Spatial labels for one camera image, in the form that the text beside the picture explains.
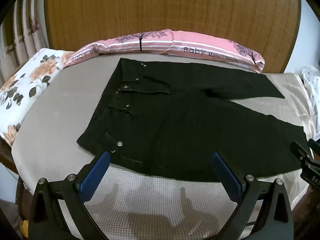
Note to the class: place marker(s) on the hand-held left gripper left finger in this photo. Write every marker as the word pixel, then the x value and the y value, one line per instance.
pixel 97 176

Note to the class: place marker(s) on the white floral pillow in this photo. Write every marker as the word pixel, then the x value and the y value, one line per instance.
pixel 27 90

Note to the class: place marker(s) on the striped beige curtain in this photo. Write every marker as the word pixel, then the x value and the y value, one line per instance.
pixel 23 30

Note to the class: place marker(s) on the black pants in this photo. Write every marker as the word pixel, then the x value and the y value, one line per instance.
pixel 185 115

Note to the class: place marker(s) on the yellow object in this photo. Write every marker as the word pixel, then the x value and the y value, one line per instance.
pixel 24 227

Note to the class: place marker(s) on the white dotted cloth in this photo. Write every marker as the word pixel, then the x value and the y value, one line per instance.
pixel 311 90

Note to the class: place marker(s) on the wooden headboard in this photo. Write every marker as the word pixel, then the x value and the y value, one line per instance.
pixel 172 10

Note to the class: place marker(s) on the beige bed sheet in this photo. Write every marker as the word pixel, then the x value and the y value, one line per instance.
pixel 57 110

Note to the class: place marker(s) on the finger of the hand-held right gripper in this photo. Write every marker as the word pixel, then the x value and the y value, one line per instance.
pixel 315 146
pixel 303 162

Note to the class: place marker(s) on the pink tree-print pillow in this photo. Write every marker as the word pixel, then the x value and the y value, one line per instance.
pixel 215 46
pixel 117 43

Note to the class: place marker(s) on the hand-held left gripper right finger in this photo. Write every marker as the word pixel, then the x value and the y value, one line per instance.
pixel 225 176

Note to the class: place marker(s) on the white textured mat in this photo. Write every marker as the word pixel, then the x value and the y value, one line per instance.
pixel 140 202

